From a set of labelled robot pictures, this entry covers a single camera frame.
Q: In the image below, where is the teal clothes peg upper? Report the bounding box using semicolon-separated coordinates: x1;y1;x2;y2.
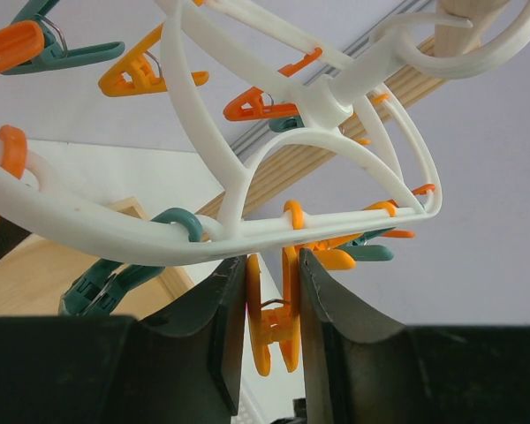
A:
2;0;125;75

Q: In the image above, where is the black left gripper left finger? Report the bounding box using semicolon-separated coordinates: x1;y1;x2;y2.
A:
0;256;246;423

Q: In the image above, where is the white clip hanger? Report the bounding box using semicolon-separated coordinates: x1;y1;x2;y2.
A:
0;0;530;269

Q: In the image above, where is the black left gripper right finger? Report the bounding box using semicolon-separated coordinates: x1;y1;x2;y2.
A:
299;249;530;423

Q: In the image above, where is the teal clothes peg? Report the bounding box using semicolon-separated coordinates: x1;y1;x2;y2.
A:
59;207;204;317
2;0;125;75

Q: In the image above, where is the wooden drying rack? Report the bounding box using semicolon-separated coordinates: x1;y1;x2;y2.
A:
0;0;504;317

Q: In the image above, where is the yellow orange clothes peg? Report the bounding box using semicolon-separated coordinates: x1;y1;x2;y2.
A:
97;21;210;98

